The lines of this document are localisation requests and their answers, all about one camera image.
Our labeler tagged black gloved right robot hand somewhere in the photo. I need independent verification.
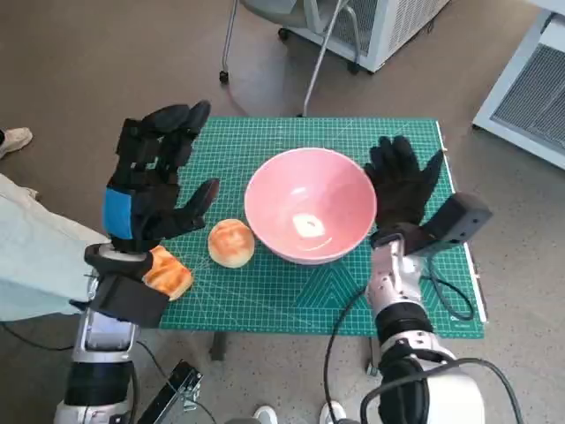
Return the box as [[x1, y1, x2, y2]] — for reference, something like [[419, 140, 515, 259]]
[[362, 135, 445, 233]]

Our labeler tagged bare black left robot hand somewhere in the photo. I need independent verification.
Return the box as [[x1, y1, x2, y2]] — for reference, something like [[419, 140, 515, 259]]
[[102, 100, 221, 253]]

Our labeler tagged rectangular golden toast bread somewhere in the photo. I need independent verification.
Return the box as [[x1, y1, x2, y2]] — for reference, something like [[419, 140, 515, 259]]
[[143, 245, 194, 302]]

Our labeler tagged pink bowl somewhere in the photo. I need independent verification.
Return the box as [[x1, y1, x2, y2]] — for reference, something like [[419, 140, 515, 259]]
[[244, 148, 378, 266]]

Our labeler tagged round bread bun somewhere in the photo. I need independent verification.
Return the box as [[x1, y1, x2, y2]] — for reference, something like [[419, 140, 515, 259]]
[[207, 217, 256, 269]]

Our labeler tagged person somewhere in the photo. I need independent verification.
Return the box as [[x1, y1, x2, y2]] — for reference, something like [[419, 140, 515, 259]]
[[0, 172, 111, 323]]

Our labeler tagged green cutting mat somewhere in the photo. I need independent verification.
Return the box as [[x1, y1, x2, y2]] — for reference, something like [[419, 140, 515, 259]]
[[156, 116, 486, 340]]

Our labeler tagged person's white shoe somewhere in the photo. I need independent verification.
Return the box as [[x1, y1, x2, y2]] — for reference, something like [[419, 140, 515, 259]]
[[0, 126, 34, 159]]

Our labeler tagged grey chair with metal legs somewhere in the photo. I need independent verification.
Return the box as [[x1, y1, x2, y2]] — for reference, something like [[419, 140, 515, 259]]
[[218, 0, 359, 118]]

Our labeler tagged black table leg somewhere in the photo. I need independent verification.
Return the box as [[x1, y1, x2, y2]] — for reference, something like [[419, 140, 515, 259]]
[[365, 337, 381, 376], [209, 333, 229, 361]]

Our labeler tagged white cabinet with mesh panel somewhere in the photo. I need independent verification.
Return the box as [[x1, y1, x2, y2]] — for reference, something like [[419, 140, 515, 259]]
[[471, 8, 565, 171], [277, 0, 451, 74]]

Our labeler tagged black and chrome metal stand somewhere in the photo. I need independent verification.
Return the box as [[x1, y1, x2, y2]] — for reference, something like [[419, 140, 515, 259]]
[[136, 360, 204, 424]]

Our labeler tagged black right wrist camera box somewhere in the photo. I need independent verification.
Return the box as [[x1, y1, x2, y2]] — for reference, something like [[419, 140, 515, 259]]
[[403, 192, 494, 257]]

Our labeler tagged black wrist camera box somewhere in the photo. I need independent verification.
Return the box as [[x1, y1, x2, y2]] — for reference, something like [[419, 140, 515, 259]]
[[403, 192, 494, 257], [90, 273, 171, 329]]

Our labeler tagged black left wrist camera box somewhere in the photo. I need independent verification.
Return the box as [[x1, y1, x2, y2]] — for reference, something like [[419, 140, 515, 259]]
[[90, 273, 171, 329]]

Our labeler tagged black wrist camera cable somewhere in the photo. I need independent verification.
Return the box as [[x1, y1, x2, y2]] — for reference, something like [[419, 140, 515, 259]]
[[418, 255, 477, 322]]

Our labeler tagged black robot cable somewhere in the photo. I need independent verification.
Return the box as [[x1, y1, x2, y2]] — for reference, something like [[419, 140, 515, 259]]
[[324, 284, 370, 424], [359, 357, 513, 424]]

